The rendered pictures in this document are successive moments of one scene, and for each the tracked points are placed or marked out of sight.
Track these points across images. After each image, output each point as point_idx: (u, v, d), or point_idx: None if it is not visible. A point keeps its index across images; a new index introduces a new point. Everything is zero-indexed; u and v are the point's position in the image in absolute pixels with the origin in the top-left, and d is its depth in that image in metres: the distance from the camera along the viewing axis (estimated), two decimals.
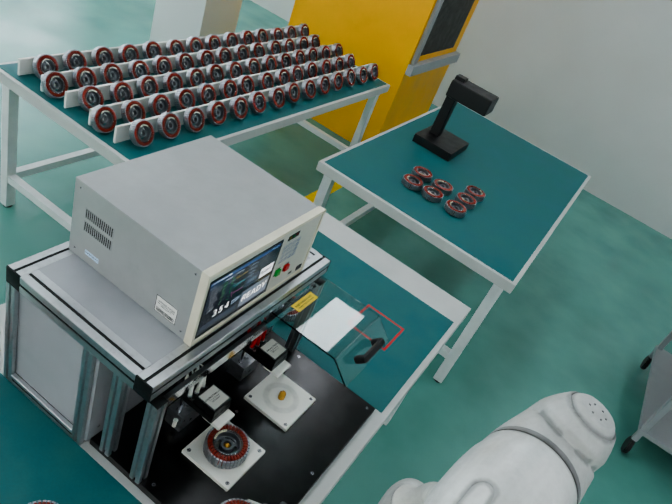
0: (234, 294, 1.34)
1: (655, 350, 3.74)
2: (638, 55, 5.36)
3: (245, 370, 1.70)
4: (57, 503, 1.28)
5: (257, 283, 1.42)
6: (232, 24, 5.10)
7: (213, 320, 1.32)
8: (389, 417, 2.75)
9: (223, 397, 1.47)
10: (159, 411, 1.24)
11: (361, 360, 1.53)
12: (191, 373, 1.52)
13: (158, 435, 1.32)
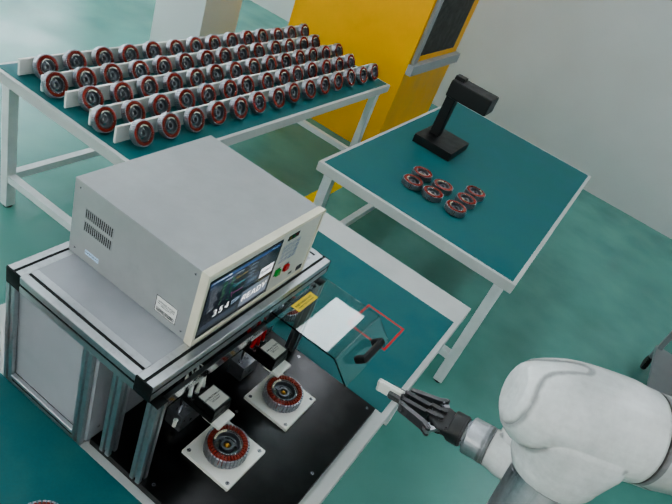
0: (234, 294, 1.34)
1: (655, 350, 3.74)
2: (638, 55, 5.36)
3: (245, 370, 1.70)
4: (57, 503, 1.28)
5: (257, 283, 1.42)
6: (232, 24, 5.10)
7: (213, 320, 1.32)
8: (389, 417, 2.75)
9: (223, 397, 1.47)
10: (159, 411, 1.24)
11: (361, 360, 1.53)
12: (191, 373, 1.52)
13: (158, 435, 1.32)
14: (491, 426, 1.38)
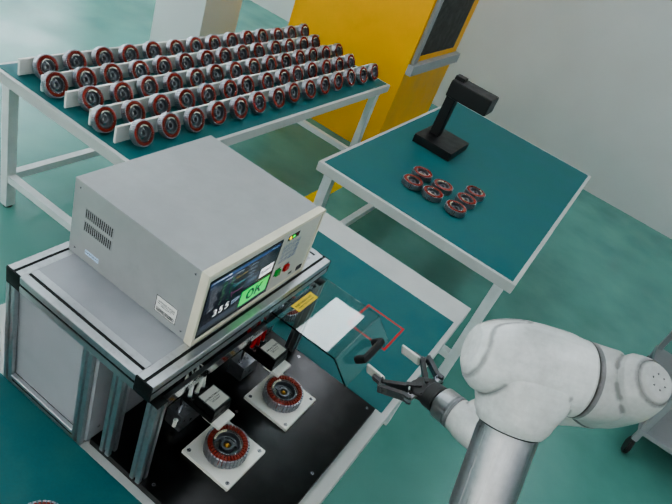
0: (234, 294, 1.34)
1: (655, 350, 3.74)
2: (638, 55, 5.36)
3: (245, 370, 1.70)
4: (57, 503, 1.28)
5: (257, 283, 1.42)
6: (232, 24, 5.10)
7: (213, 320, 1.32)
8: (389, 417, 2.75)
9: (223, 397, 1.47)
10: (159, 411, 1.24)
11: (361, 360, 1.53)
12: (191, 373, 1.52)
13: (158, 435, 1.32)
14: (458, 396, 1.55)
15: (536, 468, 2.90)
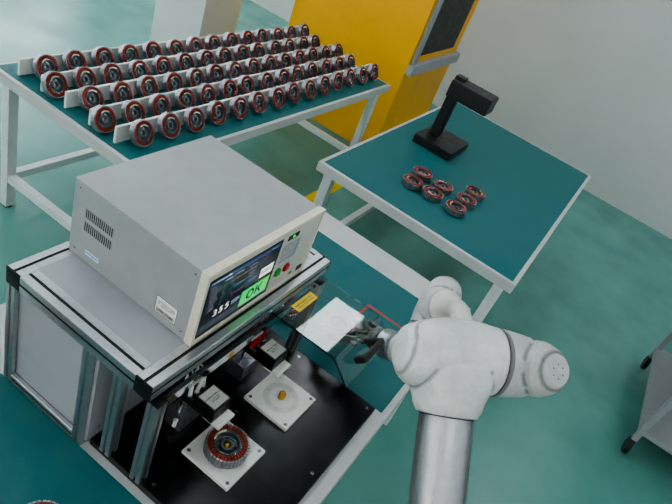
0: (234, 294, 1.34)
1: (655, 350, 3.74)
2: (638, 55, 5.36)
3: (245, 370, 1.70)
4: (57, 503, 1.28)
5: (257, 283, 1.42)
6: (232, 24, 5.10)
7: (213, 320, 1.32)
8: (389, 417, 2.75)
9: (223, 397, 1.47)
10: (159, 411, 1.24)
11: (361, 360, 1.53)
12: (191, 373, 1.52)
13: (158, 435, 1.32)
14: (398, 331, 1.76)
15: (536, 468, 2.90)
